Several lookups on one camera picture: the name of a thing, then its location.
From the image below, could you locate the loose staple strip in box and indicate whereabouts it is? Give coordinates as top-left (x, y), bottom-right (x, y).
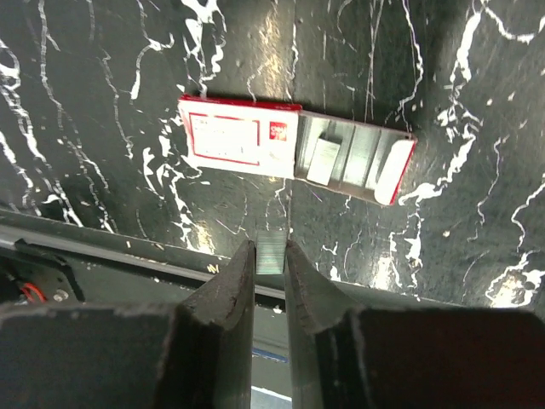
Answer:
top-left (307, 138), bottom-right (341, 186)

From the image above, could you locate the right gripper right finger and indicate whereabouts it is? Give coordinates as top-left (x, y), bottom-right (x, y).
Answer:
top-left (284, 242), bottom-right (544, 408)

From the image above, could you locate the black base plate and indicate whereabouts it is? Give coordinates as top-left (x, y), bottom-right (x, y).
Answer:
top-left (1, 210), bottom-right (460, 356)

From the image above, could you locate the silver staple strip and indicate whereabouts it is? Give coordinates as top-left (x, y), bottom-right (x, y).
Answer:
top-left (256, 231), bottom-right (287, 275)

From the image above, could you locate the red white staple box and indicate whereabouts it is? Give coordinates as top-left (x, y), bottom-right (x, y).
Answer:
top-left (178, 95), bottom-right (416, 206)

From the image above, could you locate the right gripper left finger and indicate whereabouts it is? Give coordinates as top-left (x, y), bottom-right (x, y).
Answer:
top-left (1, 240), bottom-right (256, 408)

